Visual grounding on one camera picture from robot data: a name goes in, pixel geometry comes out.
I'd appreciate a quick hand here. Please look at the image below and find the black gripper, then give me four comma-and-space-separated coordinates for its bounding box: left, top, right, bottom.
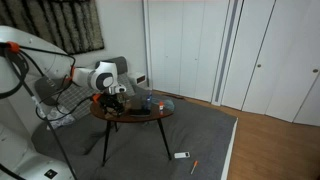
99, 93, 131, 116

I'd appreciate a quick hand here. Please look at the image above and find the black pencil case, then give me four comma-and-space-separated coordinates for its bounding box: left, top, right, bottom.
129, 107, 152, 117

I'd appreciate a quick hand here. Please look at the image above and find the orange and white pen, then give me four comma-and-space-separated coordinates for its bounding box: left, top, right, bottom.
189, 160, 199, 176

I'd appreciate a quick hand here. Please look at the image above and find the round wooden side table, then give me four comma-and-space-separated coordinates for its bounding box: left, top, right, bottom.
89, 93, 176, 168

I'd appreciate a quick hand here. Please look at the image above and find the white space heater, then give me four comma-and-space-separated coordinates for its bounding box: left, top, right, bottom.
127, 71, 149, 89

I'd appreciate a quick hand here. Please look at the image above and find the grey plaid cloth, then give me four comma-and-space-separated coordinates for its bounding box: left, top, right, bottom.
49, 73, 136, 122

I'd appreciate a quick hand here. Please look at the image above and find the clear plastic cup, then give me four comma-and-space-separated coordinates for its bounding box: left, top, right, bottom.
143, 91, 154, 111

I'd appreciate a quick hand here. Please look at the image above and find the grey pillow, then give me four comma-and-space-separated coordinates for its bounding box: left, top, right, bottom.
94, 55, 130, 76

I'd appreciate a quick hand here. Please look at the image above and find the teal cloth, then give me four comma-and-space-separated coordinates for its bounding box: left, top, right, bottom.
151, 96, 176, 113

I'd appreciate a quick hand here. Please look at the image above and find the black cushion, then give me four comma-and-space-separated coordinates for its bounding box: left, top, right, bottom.
33, 75, 73, 107

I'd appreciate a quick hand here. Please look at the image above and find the white remote control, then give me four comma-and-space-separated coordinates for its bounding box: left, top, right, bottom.
173, 151, 192, 160

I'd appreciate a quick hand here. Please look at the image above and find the white closet door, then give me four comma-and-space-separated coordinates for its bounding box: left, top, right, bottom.
221, 0, 278, 112
241, 0, 320, 128
147, 0, 232, 103

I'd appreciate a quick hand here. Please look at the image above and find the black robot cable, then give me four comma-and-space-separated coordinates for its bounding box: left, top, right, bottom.
0, 41, 78, 180

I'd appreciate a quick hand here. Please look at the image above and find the shaggy striped wall rug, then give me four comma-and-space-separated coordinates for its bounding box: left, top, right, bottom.
0, 0, 105, 56

